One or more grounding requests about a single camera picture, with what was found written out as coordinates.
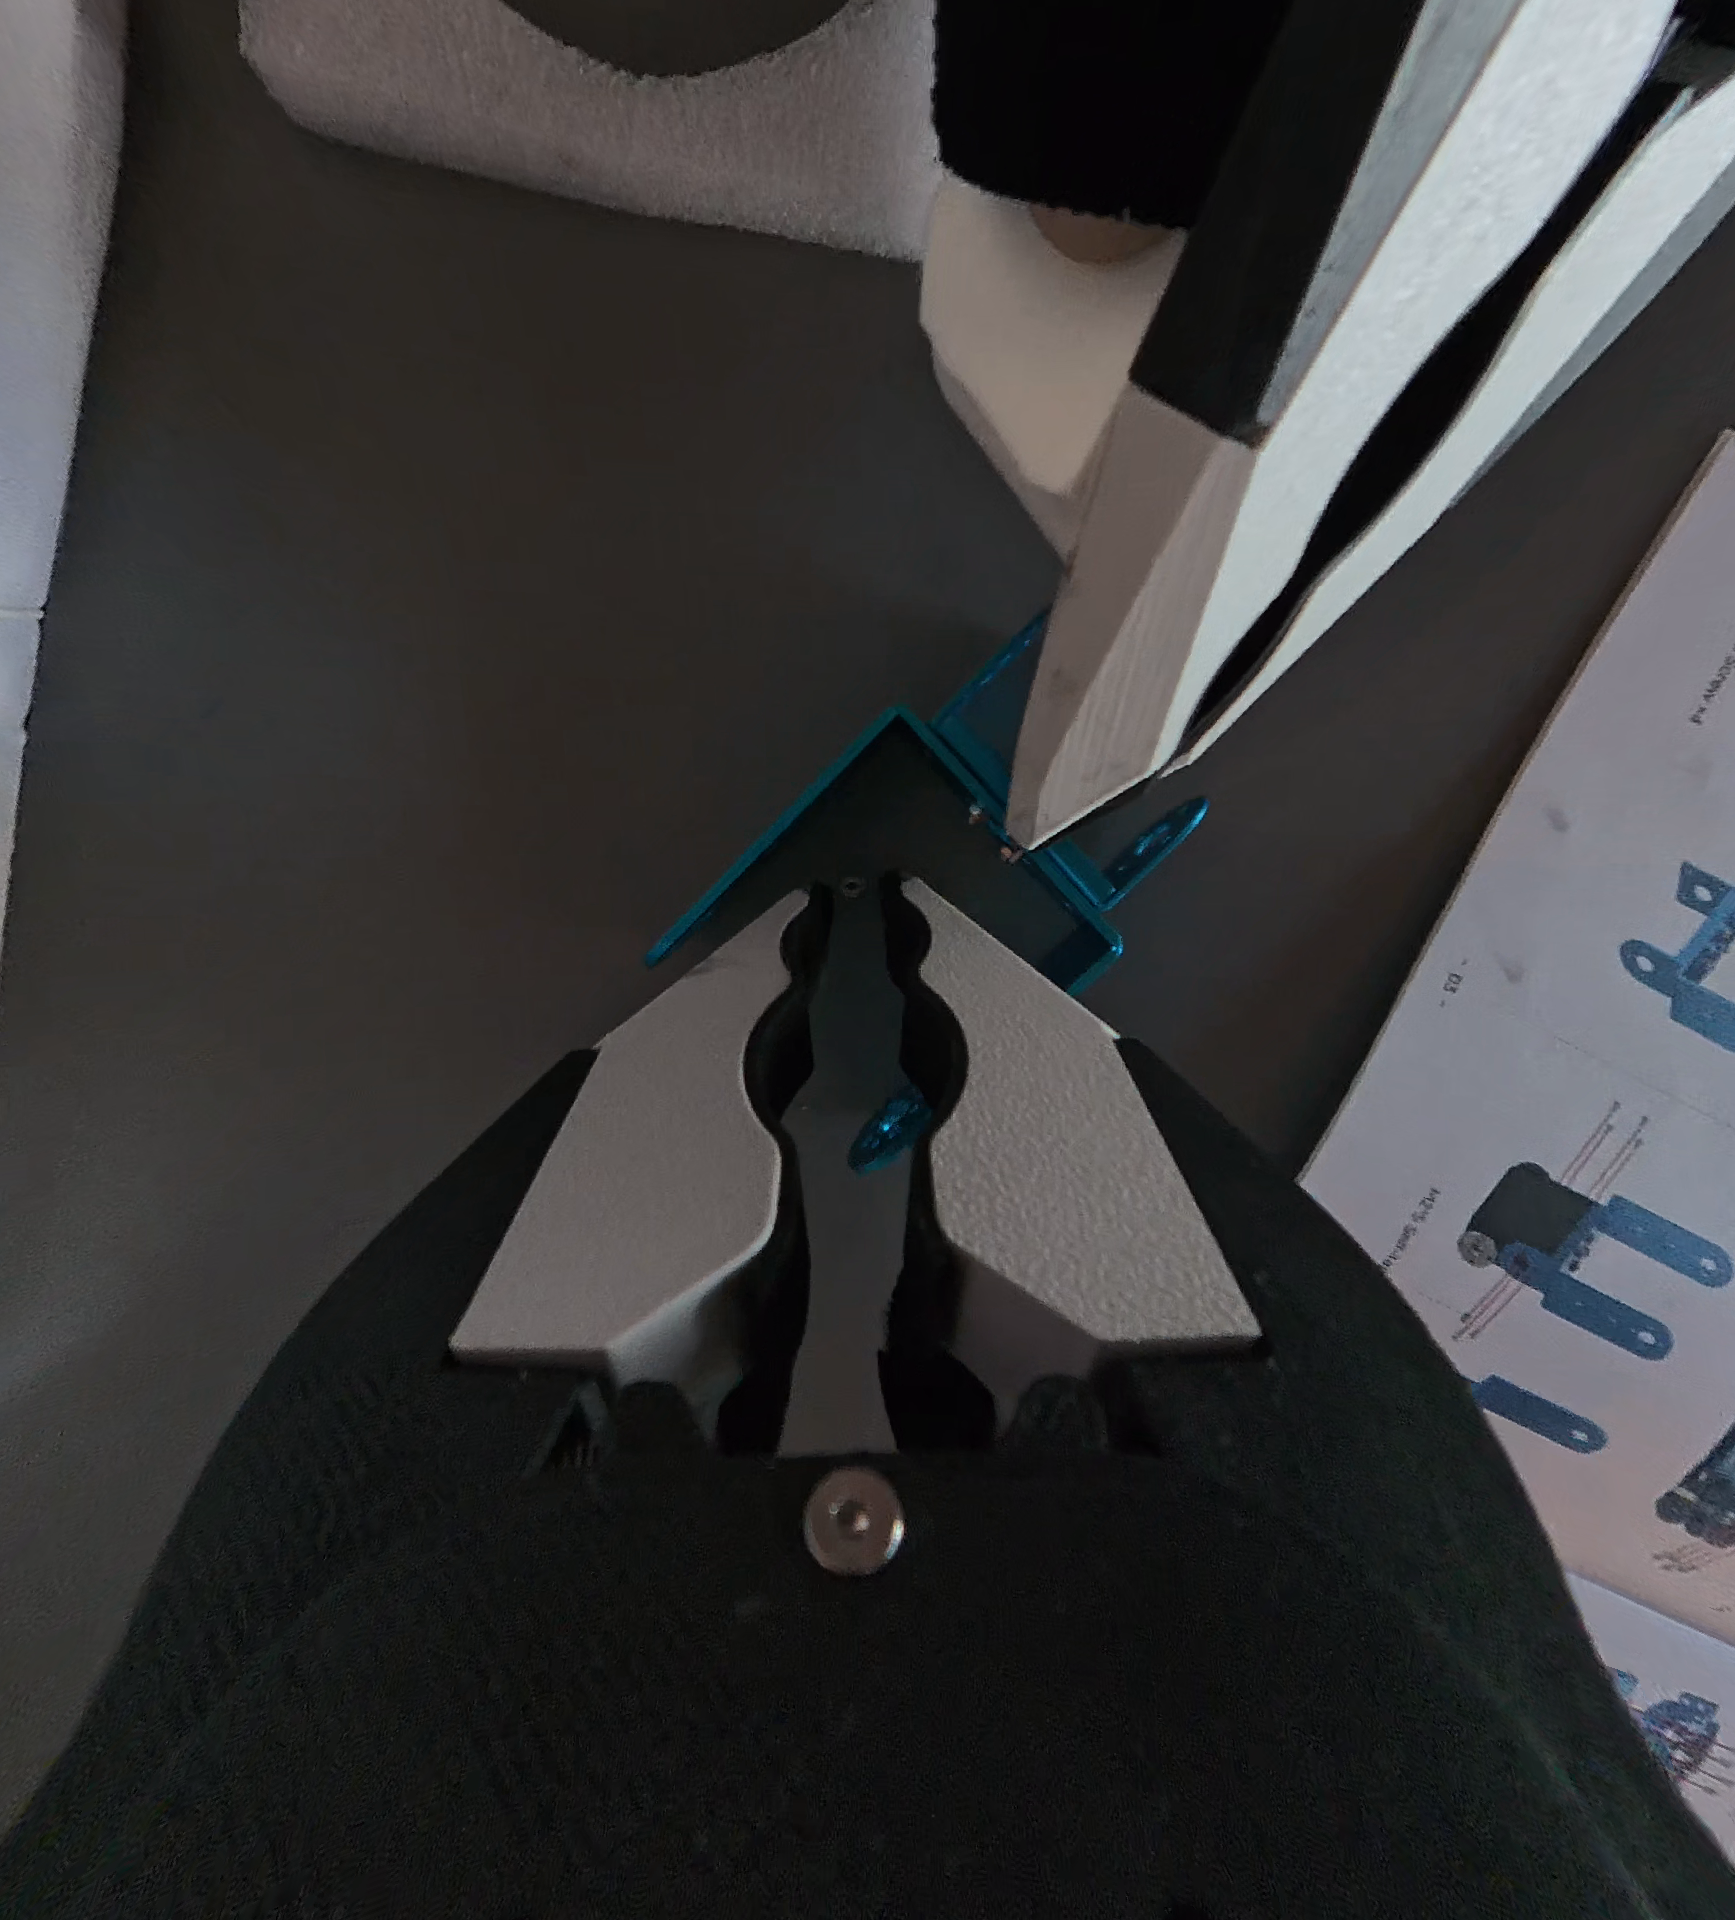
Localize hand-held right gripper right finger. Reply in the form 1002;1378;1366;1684
874;870;1266;1399

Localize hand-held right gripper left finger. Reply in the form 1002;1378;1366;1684
444;881;836;1399

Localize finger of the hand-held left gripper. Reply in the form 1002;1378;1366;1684
1200;56;1735;762
1006;0;1687;847

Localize blue metal bracket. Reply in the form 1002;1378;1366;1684
646;611;1212;1176

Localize person's left hand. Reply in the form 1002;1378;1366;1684
1032;210;1162;270

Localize open instruction booklet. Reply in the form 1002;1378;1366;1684
1294;430;1735;1920

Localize white foam with round hole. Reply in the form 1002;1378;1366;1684
238;0;944;266

